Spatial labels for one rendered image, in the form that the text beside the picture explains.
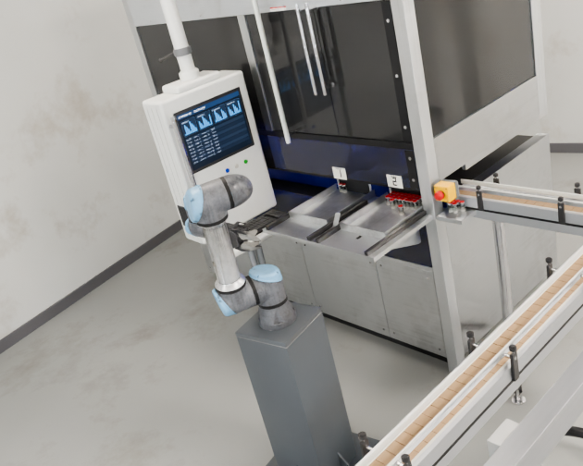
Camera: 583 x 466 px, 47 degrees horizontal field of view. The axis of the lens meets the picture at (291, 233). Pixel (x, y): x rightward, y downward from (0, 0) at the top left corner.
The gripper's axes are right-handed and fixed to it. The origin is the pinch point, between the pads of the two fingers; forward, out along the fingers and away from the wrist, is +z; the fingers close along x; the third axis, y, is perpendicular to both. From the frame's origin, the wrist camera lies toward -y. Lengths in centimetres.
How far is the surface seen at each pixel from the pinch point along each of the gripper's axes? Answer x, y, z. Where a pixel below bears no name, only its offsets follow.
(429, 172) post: -4, 71, 41
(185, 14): -59, 104, -109
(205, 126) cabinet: -18, 59, -68
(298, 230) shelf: 24, 48, -14
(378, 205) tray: 20, 77, 13
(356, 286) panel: 75, 82, -6
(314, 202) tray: 25, 76, -22
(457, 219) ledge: 15, 67, 55
